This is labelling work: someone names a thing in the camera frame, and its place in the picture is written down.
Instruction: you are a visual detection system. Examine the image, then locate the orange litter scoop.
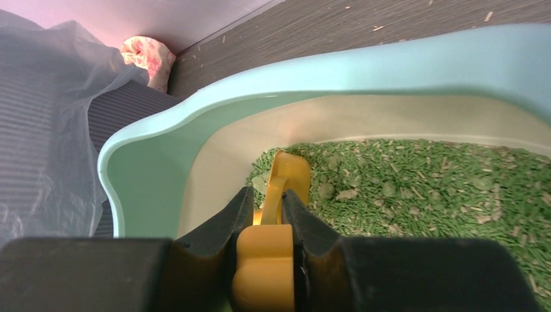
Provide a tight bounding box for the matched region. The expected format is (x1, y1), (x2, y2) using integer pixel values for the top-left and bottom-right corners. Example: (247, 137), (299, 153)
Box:
(231, 150), (311, 311)

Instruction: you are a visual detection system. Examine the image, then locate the bin with blue bag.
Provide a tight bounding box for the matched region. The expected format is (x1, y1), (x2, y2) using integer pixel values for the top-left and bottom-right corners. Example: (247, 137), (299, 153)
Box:
(1, 11), (177, 244)

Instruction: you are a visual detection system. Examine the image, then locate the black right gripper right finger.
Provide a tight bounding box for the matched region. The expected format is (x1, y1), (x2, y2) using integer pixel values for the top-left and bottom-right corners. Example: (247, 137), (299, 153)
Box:
(281, 190), (542, 311)

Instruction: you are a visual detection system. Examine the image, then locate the pink patterned cloth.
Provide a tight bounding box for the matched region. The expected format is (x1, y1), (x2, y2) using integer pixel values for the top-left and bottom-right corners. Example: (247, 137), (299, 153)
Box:
(120, 36), (176, 93)

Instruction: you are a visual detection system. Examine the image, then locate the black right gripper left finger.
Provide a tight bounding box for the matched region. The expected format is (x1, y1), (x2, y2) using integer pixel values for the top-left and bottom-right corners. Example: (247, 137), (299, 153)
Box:
(1, 187), (253, 311)

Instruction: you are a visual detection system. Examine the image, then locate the green cat litter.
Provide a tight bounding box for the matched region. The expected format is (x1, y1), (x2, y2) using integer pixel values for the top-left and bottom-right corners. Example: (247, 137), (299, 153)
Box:
(245, 138), (551, 309)

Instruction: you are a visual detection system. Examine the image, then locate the teal litter box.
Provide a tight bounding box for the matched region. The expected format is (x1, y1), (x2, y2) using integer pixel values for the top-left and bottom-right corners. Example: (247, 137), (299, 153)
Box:
(97, 24), (550, 238)

